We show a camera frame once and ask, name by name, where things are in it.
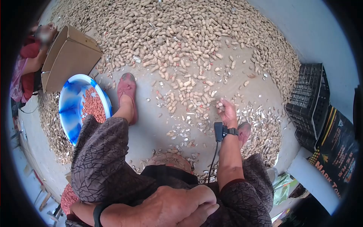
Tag person's right fingers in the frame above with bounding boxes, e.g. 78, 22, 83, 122
216, 98, 231, 115

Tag green plastic bag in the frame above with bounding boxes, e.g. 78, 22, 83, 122
272, 173, 299, 206

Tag blue and white plastic basin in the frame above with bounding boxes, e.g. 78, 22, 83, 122
58, 74, 113, 147

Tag pink patterned low stool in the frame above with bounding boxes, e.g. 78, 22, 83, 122
147, 153, 194, 174

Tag open cardboard box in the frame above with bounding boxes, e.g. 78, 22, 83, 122
41, 24, 104, 93

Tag person's legs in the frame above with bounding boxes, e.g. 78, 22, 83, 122
71, 72, 274, 205

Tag heap of red peanut kernels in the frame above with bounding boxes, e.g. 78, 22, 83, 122
81, 87, 107, 124

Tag black wrist band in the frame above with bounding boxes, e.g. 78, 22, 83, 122
93, 203, 107, 227
213, 122, 239, 142

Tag large pile of unshelled peanuts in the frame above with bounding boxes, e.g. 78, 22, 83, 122
51, 0, 302, 120

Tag scattered heap of empty shells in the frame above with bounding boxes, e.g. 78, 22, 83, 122
128, 98, 284, 183

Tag person's left thumb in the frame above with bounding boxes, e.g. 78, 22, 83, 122
183, 203, 220, 227

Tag black plastic crate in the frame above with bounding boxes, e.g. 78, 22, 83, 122
285, 63, 331, 154

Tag person's left hand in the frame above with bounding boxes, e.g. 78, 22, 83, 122
102, 184, 220, 227

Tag heap of brown peanut husks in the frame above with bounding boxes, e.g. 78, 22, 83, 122
38, 91, 75, 166

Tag person's right hand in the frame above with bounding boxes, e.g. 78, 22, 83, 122
216, 98, 239, 129

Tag person's left index finger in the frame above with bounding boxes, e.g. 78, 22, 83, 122
159, 184, 218, 205

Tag person's body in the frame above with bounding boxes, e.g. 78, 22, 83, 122
65, 165, 274, 227

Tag black printed sack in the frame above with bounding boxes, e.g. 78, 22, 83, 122
307, 105, 359, 199

